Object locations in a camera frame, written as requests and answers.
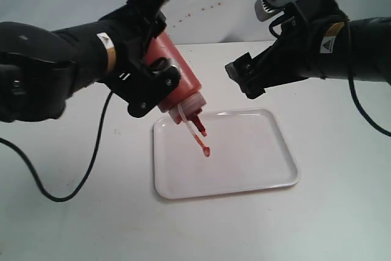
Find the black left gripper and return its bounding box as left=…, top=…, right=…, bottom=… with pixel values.
left=102, top=0, right=181, bottom=118

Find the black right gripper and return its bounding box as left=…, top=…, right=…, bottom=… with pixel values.
left=225, top=0, right=346, bottom=100

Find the red ketchup squeeze bottle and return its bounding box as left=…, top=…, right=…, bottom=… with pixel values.
left=144, top=31, right=207, bottom=147

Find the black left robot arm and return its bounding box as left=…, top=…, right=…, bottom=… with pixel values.
left=1, top=0, right=180, bottom=122

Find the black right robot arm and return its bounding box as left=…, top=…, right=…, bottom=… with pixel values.
left=225, top=0, right=390, bottom=99

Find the red ketchup blob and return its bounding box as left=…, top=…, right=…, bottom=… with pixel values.
left=201, top=144, right=211, bottom=158

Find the white rectangular plastic tray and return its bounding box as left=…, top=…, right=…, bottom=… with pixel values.
left=153, top=108, right=301, bottom=200

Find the black right camera cable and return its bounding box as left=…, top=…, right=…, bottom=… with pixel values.
left=346, top=19, right=391, bottom=138

